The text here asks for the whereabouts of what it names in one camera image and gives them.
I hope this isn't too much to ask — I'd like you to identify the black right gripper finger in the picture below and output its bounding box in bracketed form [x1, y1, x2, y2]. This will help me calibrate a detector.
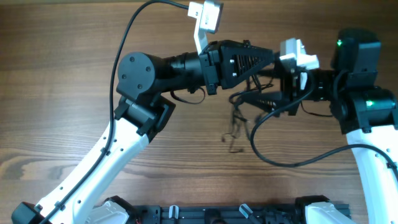
[256, 69, 277, 78]
[238, 91, 285, 113]

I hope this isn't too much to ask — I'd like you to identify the black cable bundle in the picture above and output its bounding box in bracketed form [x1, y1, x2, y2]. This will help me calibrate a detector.
[221, 73, 282, 154]

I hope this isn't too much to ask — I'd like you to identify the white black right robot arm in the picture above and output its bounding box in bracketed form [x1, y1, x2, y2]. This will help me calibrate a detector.
[240, 28, 397, 223]

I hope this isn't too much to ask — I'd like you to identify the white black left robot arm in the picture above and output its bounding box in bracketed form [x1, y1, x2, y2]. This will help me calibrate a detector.
[11, 40, 274, 223]

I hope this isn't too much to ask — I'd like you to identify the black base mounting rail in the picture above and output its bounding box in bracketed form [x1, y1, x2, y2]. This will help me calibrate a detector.
[86, 195, 352, 224]

